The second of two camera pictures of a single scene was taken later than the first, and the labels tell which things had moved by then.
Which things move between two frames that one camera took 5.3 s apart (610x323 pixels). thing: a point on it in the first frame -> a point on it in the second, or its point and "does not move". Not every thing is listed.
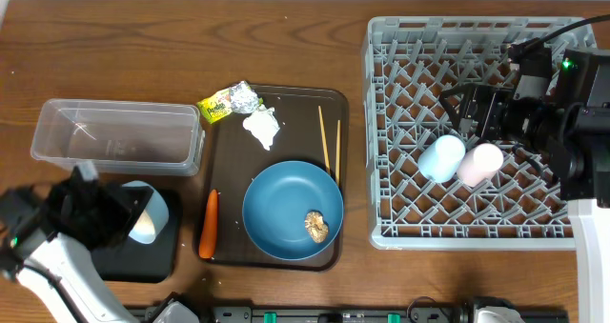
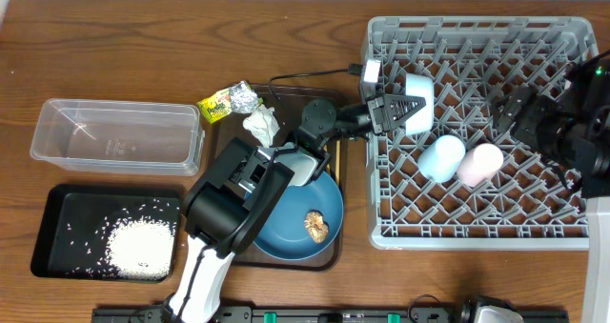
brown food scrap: (316, 227) does not move
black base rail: (343, 314) does not move
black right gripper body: (497, 114) -> (534, 126)
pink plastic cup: (479, 164) does not move
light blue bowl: (153, 217) -> (421, 121)
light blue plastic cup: (440, 160) does not move
